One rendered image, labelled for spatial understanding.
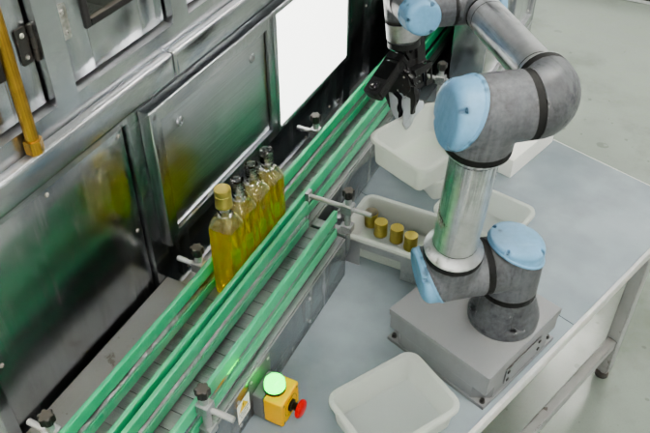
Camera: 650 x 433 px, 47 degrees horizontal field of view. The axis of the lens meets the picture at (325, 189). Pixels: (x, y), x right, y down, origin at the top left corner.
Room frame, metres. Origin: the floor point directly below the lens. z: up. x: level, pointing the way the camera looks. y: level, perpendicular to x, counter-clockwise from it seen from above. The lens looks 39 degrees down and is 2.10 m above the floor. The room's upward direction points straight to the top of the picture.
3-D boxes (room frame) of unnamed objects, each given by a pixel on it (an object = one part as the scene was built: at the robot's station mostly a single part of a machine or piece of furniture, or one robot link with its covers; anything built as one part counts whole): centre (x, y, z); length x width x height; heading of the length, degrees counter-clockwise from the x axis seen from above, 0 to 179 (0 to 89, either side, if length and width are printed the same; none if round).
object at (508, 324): (1.09, -0.38, 0.90); 0.15 x 0.15 x 0.10
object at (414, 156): (1.38, -0.23, 1.08); 0.22 x 0.17 x 0.09; 132
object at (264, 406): (0.92, 0.10, 0.79); 0.07 x 0.07 x 0.07; 64
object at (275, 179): (1.30, 0.13, 0.99); 0.06 x 0.06 x 0.21; 64
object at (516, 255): (1.08, -0.37, 1.02); 0.13 x 0.12 x 0.14; 102
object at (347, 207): (1.33, -0.03, 0.95); 0.17 x 0.03 x 0.12; 64
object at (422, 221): (1.39, -0.17, 0.80); 0.22 x 0.17 x 0.09; 64
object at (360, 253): (1.40, -0.15, 0.79); 0.27 x 0.17 x 0.08; 64
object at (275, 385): (0.92, 0.10, 0.84); 0.04 x 0.04 x 0.03
